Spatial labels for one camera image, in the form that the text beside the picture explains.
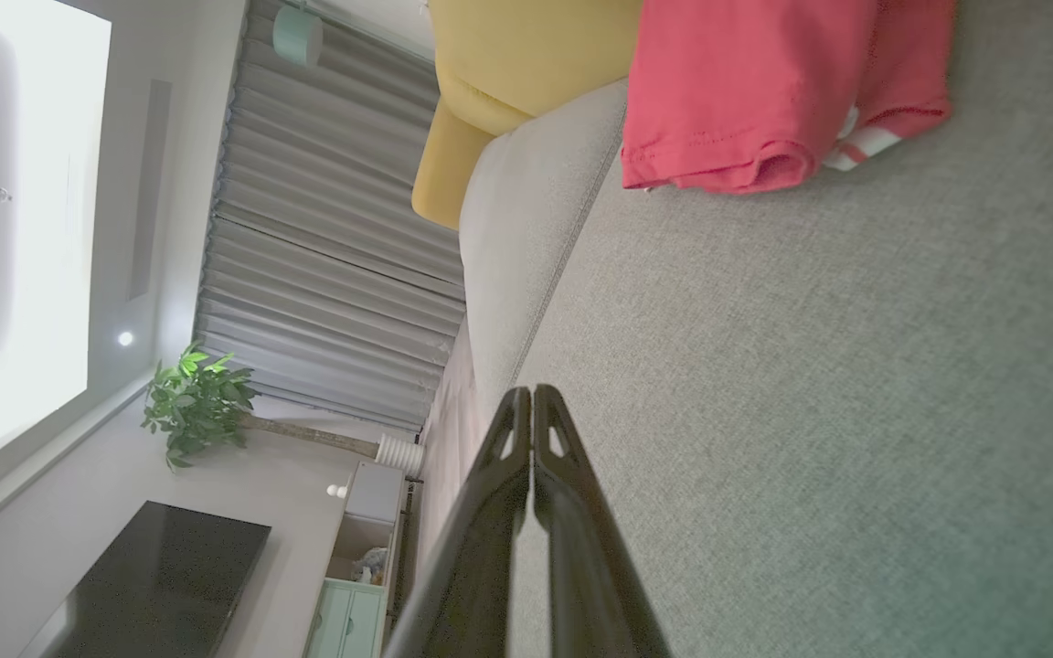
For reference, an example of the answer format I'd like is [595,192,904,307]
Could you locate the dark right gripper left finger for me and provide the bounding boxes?
[382,386,532,658]

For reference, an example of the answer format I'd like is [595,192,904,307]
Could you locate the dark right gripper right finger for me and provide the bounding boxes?
[533,384,674,658]

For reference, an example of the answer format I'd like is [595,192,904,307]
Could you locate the red basketball jersey with number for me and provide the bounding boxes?
[621,0,902,195]

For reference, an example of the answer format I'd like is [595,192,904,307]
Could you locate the grey soft toy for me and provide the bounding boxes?
[350,547,390,586]

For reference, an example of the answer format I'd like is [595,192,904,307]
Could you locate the white low media cabinet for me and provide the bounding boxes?
[303,462,413,658]

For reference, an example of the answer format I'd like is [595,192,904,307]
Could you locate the white ribbed plant pot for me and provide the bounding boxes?
[376,433,425,476]

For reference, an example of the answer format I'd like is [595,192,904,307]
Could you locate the large grey sofa seat cushion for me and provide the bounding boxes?
[508,0,1053,658]

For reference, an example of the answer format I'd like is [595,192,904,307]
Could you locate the grey pleated curtain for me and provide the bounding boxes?
[193,0,466,432]

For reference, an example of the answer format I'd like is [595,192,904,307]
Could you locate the green leafy plant with trunk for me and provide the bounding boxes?
[141,343,381,470]

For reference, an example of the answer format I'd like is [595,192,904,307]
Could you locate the black flat television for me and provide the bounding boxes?
[19,500,273,658]

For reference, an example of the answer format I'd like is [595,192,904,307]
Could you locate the small grey sofa seat cushion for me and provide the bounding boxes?
[458,78,630,403]

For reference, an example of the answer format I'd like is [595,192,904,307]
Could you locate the long ceiling air vent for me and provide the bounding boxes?
[127,79,173,302]

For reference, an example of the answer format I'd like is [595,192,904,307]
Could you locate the yellow sofa backrest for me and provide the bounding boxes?
[411,0,644,229]

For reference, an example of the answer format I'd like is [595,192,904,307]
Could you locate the mint green round device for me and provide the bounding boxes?
[272,5,324,67]

